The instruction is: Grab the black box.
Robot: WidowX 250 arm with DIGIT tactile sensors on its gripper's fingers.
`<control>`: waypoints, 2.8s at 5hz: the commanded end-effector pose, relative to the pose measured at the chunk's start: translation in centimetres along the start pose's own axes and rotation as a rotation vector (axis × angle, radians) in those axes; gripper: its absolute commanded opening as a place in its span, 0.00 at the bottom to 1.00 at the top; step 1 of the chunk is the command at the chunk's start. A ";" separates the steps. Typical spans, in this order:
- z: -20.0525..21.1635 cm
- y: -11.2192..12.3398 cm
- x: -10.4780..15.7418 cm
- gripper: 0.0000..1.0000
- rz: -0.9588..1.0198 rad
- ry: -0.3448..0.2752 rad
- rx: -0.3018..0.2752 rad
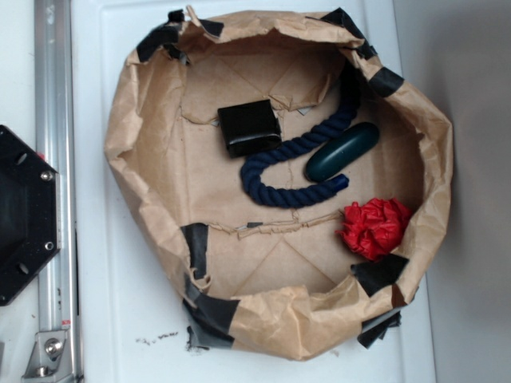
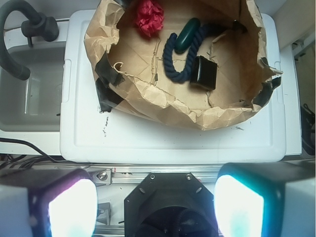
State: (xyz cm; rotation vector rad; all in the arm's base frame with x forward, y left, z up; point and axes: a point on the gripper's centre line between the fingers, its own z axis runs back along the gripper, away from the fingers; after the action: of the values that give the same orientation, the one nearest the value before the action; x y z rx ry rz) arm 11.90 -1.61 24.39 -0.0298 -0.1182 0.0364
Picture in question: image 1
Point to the black box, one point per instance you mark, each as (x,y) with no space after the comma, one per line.
(249,128)

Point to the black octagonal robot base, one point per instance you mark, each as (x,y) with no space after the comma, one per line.
(29,238)

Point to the brown paper bag bin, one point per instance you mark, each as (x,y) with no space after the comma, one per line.
(249,243)

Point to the dark green oval case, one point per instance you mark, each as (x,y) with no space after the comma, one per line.
(338,153)

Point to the red crumpled paper ball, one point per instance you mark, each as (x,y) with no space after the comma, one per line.
(375,228)

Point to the white plastic tray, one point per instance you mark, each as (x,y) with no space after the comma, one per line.
(134,328)

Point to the aluminium extrusion rail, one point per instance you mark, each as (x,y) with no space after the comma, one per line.
(58,297)

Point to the metal corner bracket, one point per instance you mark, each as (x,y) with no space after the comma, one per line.
(50,359)

